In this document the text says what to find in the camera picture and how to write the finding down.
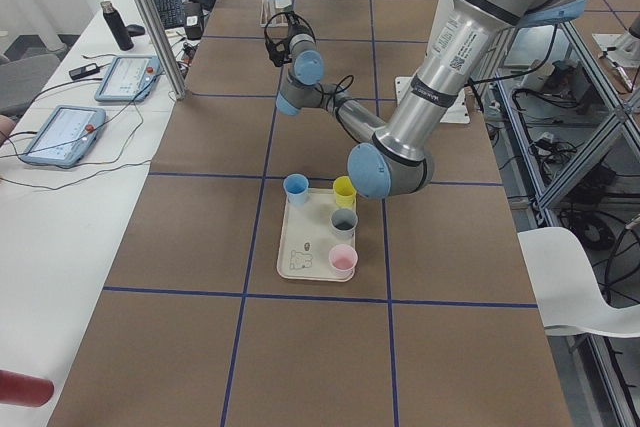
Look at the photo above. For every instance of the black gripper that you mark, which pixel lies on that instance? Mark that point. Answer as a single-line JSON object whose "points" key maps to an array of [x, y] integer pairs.
{"points": [[280, 45]]}

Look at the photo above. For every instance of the pink cup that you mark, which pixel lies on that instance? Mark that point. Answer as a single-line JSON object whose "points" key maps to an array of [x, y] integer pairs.
{"points": [[343, 259]]}

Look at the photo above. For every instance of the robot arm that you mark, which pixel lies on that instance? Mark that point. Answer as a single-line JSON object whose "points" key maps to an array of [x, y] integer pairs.
{"points": [[390, 157]]}

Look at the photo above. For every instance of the yellow cup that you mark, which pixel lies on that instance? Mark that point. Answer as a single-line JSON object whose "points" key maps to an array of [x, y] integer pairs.
{"points": [[344, 192]]}

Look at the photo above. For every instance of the grey cup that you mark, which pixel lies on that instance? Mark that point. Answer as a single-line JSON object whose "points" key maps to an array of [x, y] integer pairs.
{"points": [[344, 222]]}

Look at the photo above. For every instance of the black keyboard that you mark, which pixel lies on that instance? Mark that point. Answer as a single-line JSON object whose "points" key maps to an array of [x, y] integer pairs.
{"points": [[171, 13]]}

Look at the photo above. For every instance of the black water bottle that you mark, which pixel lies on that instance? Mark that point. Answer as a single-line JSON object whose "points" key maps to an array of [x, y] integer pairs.
{"points": [[116, 26]]}

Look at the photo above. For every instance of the blue teach pendant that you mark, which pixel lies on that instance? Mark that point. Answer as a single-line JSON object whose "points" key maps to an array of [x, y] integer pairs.
{"points": [[66, 137], [129, 78]]}

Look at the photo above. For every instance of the cream plastic tray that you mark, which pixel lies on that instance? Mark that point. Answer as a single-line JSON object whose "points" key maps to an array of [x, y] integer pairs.
{"points": [[307, 237]]}

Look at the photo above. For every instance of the white plastic chair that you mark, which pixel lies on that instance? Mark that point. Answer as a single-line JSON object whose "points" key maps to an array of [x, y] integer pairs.
{"points": [[566, 290]]}

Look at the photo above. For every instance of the white wire cup rack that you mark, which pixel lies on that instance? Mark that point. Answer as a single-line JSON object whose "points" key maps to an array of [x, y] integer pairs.
{"points": [[272, 13]]}

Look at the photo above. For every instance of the aluminium frame post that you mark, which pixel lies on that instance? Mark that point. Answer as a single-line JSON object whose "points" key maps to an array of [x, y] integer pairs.
{"points": [[162, 47]]}

